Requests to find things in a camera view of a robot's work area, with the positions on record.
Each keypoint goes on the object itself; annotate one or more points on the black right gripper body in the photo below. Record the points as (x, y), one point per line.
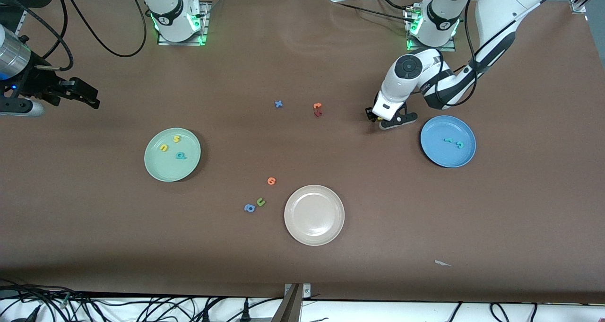
(38, 82)

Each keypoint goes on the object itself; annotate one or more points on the blue plate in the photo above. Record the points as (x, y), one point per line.
(448, 156)

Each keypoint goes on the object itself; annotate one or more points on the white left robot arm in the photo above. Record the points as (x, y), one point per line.
(409, 66)

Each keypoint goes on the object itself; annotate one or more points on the white plate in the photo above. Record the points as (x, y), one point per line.
(314, 215)

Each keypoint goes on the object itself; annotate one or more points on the green plate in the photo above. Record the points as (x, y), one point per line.
(172, 168)

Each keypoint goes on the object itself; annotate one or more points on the orange letter e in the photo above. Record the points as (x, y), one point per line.
(271, 180)

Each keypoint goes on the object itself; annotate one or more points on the green letter u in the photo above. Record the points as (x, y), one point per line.
(259, 204)

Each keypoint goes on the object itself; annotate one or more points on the blue letter a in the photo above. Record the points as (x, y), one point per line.
(246, 208)

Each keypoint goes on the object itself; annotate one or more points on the white paper scrap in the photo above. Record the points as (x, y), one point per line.
(442, 264)

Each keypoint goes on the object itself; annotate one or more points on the brown table mat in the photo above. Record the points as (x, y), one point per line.
(302, 265)

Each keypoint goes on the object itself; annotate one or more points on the black power plug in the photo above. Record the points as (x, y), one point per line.
(246, 312)
(205, 316)

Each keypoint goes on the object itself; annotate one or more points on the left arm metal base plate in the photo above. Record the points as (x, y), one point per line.
(432, 48)

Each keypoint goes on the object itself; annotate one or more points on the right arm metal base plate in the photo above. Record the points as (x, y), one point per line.
(182, 43)

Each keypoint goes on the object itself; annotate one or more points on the metal table bracket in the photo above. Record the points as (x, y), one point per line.
(293, 308)

